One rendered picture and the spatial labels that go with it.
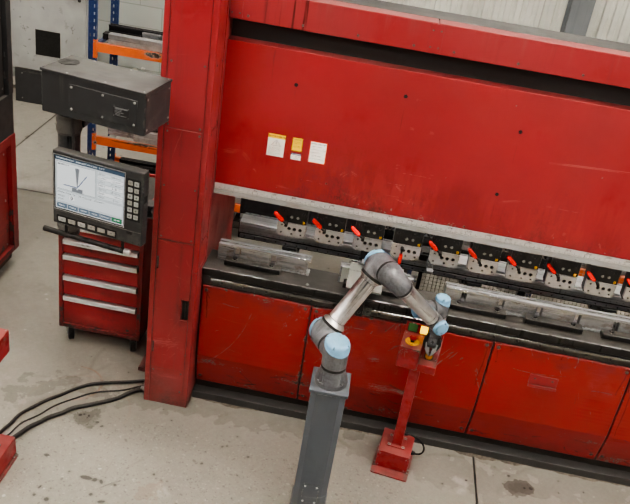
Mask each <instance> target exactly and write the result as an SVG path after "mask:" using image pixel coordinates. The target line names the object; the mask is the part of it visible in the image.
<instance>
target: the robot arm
mask: <svg viewBox="0 0 630 504"><path fill-rule="evenodd" d="M364 265H365V266H364V267H363V268H362V269H361V276H360V277H359V278H358V280H357V281H356V282H355V283H354V284H353V286H352V287H351V288H350V289H349V291H348V292H347V293H346V294H345V295H344V297H343V298H342V299H341V300H340V302H339V303H338V304H337V305H336V307H335V308H334V309H333V310H332V311H331V313H330V314H325V315H324V316H323V317H319V318H318V319H317V318H316V319H315V320H314V321H313V322H312V323H311V325H310V327H309V335H310V337H311V340H312V341H313V342H314V343H315V345H316V346H317V348H318V349H319V351H320V352H321V354H322V361H321V365H320V367H319V369H318V370H317V372H316V374H315V379H314V380H315V383H316V384H317V386H319V387H320V388H321V389H324V390H326V391H331V392H336V391H341V390H343V389H344V388H345V387H346V386H347V381H348V379H347V373H346V366H347V361H348V356H349V353H350V341H349V339H348V338H347V337H346V336H345V335H342V332H343V331H344V325H345V324H346V322H347V321H348V320H349V319H350V318H351V316H352V315H353V314H354V313H355V311H356V310H357V309H358V308H359V307H360V305H361V304H362V303H363V302H364V301H365V299H366V298H367V297H368V296H369V294H370V293H371V292H372V291H373V290H374V288H375V287H377V286H381V285H383V286H384V287H385V288H387V289H388V290H389V291H390V292H392V293H393V294H394V295H395V296H396V297H397V298H401V299H402V300H403V301H404V302H405V303H406V304H407V305H408V306H409V307H410V308H411V313H412V315H413V317H415V318H421V319H422V320H423V321H424V322H425V323H426V324H427V325H428V326H429V329H428V333H427V334H426V335H427V336H425V337H424V340H423V345H424V348H425V351H426V354H427V355H428V356H432V355H433V354H434V353H435V352H436V351H438V349H439V348H440V347H441V342H442V340H441V338H442V337H441V335H443V334H445V333H446V332H447V331H448V328H449V326H448V324H447V322H446V318H447V314H448V310H449V307H450V302H451V298H450V296H448V295H447V294H444V293H439V294H437V295H436V297H435V299H432V300H427V301H426V300H425V299H424V298H423V297H422V296H421V295H420V293H419V292H418V291H417V290H416V289H415V288H414V287H413V283H412V282H411V281H410V280H409V278H408V277H407V276H406V274H405V273H404V271H403V270H402V268H401V267H400V266H399V264H398V263H397V262H396V261H395V260H394V259H393V258H392V257H391V255H390V254H389V253H387V252H386V251H385V250H382V249H377V250H372V251H371V252H369V253H368V254H367V255H366V256H365V259H364ZM430 348H432V349H431V352H429V351H430ZM429 353H430V354H429Z"/></svg>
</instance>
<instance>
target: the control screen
mask: <svg viewBox="0 0 630 504"><path fill-rule="evenodd" d="M124 179H125V173H122V172H118V171H114V170H110V169H107V168H103V167H99V166H96V165H92V164H88V163H85V162H81V161H77V160H74V159H70V158H66V157H63V156H59V155H55V186H56V207H59V208H63V209H66V210H70V211H73V212H77V213H80V214H84V215H87V216H91V217H94V218H98V219H101V220H105V221H108V222H112V223H115V224H119V225H122V226H123V209H124ZM69 196H72V197H75V201H71V200H69Z"/></svg>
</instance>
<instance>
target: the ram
mask: <svg viewBox="0 0 630 504"><path fill-rule="evenodd" d="M269 133H272V134H278V135H283V136H286V138H285V146H284V153H283V158H282V157H277V156H272V155H266V152H267V144H268V136H269ZM293 137H294V138H300V139H303V144H302V151H301V152H299V151H293V150H292V143H293ZM311 141H316V142H321V143H326V144H328V146H327V152H326V158H325V164H324V165H322V164H316V163H311V162H308V156H309V149H310V142H311ZM291 153H296V154H301V158H300V161H299V160H293V159H290V158H291ZM215 182H217V183H223V184H228V185H233V186H238V187H244V188H249V189H254V190H260V191H265V192H270V193H275V194H281V195H286V196H291V197H297V198H302V199H307V200H312V201H318V202H323V203H328V204H333V205H339V206H344V207H349V208H355V209H360V210H365V211H370V212H376V213H381V214H386V215H392V216H397V217H402V218H407V219H413V220H418V221H423V222H428V223H434V224H439V225H444V226H450V227H455V228H460V229H465V230H471V231H476V232H481V233H487V234H492V235H497V236H502V237H508V238H513V239H518V240H523V241H529V242H534V243H539V244H545V245H550V246H555V247H560V248H566V249H571V250H576V251H582V252H587V253H592V254H597V255H603V256H608V257H613V258H618V259H624V260H629V261H630V106H625V105H620V104H614V103H609V102H603V101H597V100H592V99H586V98H581V97H575V96H570V95H564V94H558V93H553V92H547V91H542V90H536V89H530V88H525V87H519V86H514V85H508V84H502V83H497V82H491V81H486V80H480V79H474V78H469V77H463V76H458V75H452V74H447V73H441V72H435V71H430V70H424V69H419V68H413V67H407V66H402V65H396V64H391V63H385V62H379V61H374V60H368V59H363V58H357V57H352V56H346V55H340V54H335V53H329V52H324V51H318V50H312V49H307V48H301V47H296V46H290V45H284V44H279V43H273V42H268V41H262V40H257V39H251V38H245V37H240V36H234V35H231V36H230V37H229V38H228V40H227V51H226V62H225V73H224V84H223V95H222V106H221V117H220V128H219V139H218V150H217V161H216V172H215ZM214 193H218V194H223V195H228V196H233V197H239V198H244V199H249V200H254V201H260V202H265V203H270V204H275V205H281V206H286V207H291V208H296V209H302V210H307V211H312V212H318V213H323V214H328V215H333V216H339V217H344V218H349V219H354V220H360V221H365V222H370V223H375V224H381V225H386V226H391V227H396V228H402V229H407V230H412V231H417V232H423V233H428V234H433V235H438V236H444V237H449V238H454V239H459V240H465V241H470V242H475V243H480V244H486V245H491V246H496V247H501V248H507V249H512V250H517V251H523V252H528V253H533V254H538V255H544V256H549V257H554V258H559V259H565V260H570V261H575V262H580V263H586V264H591V265H596V266H601V267H607V268H612V269H617V270H622V271H628V272H630V267H629V266H624V265H619V264H614V263H608V262H603V261H598V260H592V259H587V258H582V257H577V256H571V255H566V254H561V253H556V252H550V251H545V250H540V249H535V248H529V247H524V246H519V245H513V244H508V243H503V242H498V241H492V240H487V239H482V238H477V237H471V236H466V235H461V234H456V233H450V232H445V231H440V230H434V229H429V228H424V227H419V226H413V225H408V224H403V223H398V222H392V221H387V220H382V219H377V218H371V217H366V216H361V215H355V214H350V213H345V212H340V211H334V210H329V209H324V208H319V207H313V206H308V205H303V204H298V203H292V202H287V201H282V200H277V199H271V198H266V197H261V196H255V195H250V194H245V193H240V192H234V191H229V190H224V189H219V188H214Z"/></svg>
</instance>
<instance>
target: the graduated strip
mask: <svg viewBox="0 0 630 504"><path fill-rule="evenodd" d="M214 188H219V189H224V190H229V191H234V192H240V193H245V194H250V195H255V196H261V197H266V198H271V199H277V200H282V201H287V202H292V203H298V204H303V205H308V206H313V207H319V208H324V209H329V210H334V211H340V212H345V213H350V214H355V215H361V216H366V217H371V218H377V219H382V220H387V221H392V222H398V223H403V224H408V225H413V226H419V227H424V228H429V229H434V230H440V231H445V232H450V233H456V234H461V235H466V236H471V237H477V238H482V239H487V240H492V241H498V242H503V243H508V244H513V245H519V246H524V247H529V248H535V249H540V250H545V251H550V252H556V253H561V254H566V255H571V256H577V257H582V258H587V259H592V260H598V261H603V262H608V263H614V264H619V265H624V266H629V267H630V261H629V260H624V259H618V258H613V257H608V256H603V255H597V254H592V253H587V252H582V251H576V250H571V249H566V248H560V247H555V246H550V245H545V244H539V243H534V242H529V241H523V240H518V239H513V238H508V237H502V236H497V235H492V234H487V233H481V232H476V231H471V230H465V229H460V228H455V227H450V226H444V225H439V224H434V223H428V222H423V221H418V220H413V219H407V218H402V217H397V216H392V215H386V214H381V213H376V212H370V211H365V210H360V209H355V208H349V207H344V206H339V205H333V204H328V203H323V202H318V201H312V200H307V199H302V198H297V197H291V196H286V195H281V194H275V193H270V192H265V191H260V190H254V189H249V188H244V187H238V186H233V185H228V184H223V183H217V182H215V186H214Z"/></svg>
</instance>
